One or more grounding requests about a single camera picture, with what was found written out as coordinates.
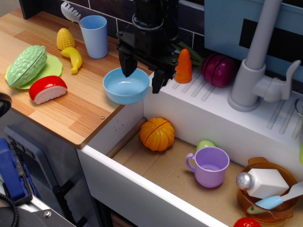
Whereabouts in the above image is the yellow toy corn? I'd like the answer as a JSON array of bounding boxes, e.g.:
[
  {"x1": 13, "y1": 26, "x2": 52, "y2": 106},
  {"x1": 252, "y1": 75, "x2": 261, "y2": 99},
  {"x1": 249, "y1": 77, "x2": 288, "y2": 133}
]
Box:
[{"x1": 56, "y1": 28, "x2": 76, "y2": 50}]

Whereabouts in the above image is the light blue plastic bowl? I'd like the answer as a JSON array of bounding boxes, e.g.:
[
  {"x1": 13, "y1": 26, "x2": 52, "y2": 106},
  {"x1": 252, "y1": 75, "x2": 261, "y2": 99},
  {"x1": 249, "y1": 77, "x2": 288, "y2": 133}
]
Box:
[{"x1": 103, "y1": 68, "x2": 150, "y2": 105}]

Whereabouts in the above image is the amber transparent toy pot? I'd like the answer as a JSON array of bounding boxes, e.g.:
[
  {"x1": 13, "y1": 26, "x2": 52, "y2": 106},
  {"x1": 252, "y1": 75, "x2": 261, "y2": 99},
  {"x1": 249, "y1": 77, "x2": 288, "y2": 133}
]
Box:
[{"x1": 237, "y1": 157, "x2": 300, "y2": 224}]

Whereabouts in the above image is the light green plastic plate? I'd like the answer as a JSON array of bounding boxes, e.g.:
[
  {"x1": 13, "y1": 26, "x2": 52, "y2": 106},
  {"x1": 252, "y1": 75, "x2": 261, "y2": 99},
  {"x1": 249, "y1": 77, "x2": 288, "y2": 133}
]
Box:
[{"x1": 5, "y1": 55, "x2": 62, "y2": 89}]

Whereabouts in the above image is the green toy lime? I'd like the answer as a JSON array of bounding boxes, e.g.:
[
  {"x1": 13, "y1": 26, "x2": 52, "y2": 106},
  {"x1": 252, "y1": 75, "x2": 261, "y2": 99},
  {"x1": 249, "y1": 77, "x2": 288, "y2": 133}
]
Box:
[{"x1": 196, "y1": 140, "x2": 216, "y2": 151}]

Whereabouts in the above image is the red and white toy sushi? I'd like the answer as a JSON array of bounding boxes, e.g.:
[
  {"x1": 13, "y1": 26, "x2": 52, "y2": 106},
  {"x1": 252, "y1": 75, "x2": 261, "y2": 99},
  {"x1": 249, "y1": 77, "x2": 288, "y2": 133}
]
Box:
[{"x1": 29, "y1": 76, "x2": 67, "y2": 105}]

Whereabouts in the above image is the red toy tomato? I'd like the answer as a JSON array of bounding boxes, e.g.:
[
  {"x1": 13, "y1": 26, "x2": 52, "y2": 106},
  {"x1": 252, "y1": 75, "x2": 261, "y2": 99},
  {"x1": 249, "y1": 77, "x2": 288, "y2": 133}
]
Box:
[{"x1": 233, "y1": 218, "x2": 261, "y2": 227}]

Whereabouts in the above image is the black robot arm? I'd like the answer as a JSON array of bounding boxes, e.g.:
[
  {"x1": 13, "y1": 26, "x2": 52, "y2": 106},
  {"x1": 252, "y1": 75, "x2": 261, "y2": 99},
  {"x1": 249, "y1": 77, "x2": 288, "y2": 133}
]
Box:
[{"x1": 116, "y1": 0, "x2": 178, "y2": 94}]

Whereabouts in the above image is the light blue plastic cup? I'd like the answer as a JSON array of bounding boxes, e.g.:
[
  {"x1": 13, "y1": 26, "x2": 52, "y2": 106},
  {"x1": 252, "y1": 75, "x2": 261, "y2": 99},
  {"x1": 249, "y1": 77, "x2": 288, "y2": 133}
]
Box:
[{"x1": 80, "y1": 15, "x2": 108, "y2": 59}]

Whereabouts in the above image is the blue clamp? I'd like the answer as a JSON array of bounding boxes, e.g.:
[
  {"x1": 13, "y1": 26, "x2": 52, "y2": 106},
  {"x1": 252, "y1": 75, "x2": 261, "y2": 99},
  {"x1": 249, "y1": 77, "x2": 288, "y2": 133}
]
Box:
[{"x1": 0, "y1": 138, "x2": 33, "y2": 205}]

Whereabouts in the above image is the orange toy carrot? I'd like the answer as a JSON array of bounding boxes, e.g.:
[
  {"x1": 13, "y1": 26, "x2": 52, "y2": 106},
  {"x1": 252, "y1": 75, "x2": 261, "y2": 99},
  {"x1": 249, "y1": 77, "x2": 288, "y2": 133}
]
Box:
[{"x1": 172, "y1": 42, "x2": 204, "y2": 83}]

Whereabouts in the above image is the white plastic pasta server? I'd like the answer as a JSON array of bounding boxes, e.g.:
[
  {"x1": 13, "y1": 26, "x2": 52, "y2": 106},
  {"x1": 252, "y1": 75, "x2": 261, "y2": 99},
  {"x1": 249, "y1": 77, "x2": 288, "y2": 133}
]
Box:
[{"x1": 61, "y1": 1, "x2": 85, "y2": 28}]

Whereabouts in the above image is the purple toy onion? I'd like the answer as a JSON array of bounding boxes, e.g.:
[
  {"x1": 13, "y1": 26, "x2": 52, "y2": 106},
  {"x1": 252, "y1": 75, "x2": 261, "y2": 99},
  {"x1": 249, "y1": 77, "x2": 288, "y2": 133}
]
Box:
[{"x1": 201, "y1": 53, "x2": 238, "y2": 88}]

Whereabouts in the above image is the orange toy pumpkin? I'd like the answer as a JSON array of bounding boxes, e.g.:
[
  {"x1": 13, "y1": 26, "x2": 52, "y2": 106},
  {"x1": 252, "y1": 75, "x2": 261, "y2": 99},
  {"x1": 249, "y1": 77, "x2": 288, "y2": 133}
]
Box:
[{"x1": 140, "y1": 117, "x2": 175, "y2": 152}]

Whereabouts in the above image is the black cable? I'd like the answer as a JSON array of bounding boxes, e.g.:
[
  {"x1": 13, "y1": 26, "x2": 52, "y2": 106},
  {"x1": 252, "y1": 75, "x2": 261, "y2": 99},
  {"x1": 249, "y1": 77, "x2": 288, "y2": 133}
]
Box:
[{"x1": 0, "y1": 192, "x2": 19, "y2": 227}]

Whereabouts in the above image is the yellow toy banana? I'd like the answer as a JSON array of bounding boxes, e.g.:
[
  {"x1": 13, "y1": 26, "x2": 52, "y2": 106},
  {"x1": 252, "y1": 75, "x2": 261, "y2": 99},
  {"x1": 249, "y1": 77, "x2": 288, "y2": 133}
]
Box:
[{"x1": 61, "y1": 47, "x2": 83, "y2": 74}]

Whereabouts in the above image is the grey toy faucet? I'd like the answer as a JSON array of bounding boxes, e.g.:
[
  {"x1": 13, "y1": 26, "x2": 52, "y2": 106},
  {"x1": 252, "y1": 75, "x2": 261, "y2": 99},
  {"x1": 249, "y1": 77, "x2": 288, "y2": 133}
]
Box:
[{"x1": 228, "y1": 0, "x2": 301, "y2": 112}]

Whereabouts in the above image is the white toy salt shaker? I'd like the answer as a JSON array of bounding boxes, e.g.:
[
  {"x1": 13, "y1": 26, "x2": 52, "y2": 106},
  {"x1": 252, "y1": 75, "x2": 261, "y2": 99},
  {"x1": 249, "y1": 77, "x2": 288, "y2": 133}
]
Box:
[{"x1": 236, "y1": 168, "x2": 289, "y2": 199}]

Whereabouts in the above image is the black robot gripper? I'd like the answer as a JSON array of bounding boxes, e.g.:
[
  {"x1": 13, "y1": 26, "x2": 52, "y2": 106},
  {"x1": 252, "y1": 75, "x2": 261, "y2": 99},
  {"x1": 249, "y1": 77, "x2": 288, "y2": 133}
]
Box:
[{"x1": 117, "y1": 14, "x2": 178, "y2": 94}]

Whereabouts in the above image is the grey metal stand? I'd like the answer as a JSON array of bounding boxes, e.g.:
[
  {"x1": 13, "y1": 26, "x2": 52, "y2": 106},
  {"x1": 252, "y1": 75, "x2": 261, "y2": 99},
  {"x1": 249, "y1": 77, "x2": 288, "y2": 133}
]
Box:
[{"x1": 4, "y1": 124, "x2": 98, "y2": 227}]

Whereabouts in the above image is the green toy bitter melon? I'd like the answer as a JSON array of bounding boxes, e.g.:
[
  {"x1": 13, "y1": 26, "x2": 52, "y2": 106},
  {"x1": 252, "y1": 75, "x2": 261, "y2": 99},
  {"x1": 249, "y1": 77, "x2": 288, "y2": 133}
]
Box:
[{"x1": 6, "y1": 45, "x2": 47, "y2": 87}]

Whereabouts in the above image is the purple plastic mug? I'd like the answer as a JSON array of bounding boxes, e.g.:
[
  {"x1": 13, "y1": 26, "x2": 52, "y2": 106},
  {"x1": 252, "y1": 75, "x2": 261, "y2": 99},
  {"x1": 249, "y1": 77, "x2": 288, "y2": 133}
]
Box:
[{"x1": 185, "y1": 147, "x2": 230, "y2": 188}]

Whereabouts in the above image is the light blue backsplash panel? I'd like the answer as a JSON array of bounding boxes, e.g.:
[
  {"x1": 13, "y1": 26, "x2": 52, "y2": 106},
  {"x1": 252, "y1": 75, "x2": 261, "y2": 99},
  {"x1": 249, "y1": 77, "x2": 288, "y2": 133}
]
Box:
[{"x1": 205, "y1": 0, "x2": 303, "y2": 75}]

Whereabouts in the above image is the white toy sink unit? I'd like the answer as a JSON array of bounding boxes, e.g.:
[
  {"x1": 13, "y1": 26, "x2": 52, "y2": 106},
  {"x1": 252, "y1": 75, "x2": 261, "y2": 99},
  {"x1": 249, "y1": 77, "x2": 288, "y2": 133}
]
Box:
[{"x1": 78, "y1": 71, "x2": 303, "y2": 227}]

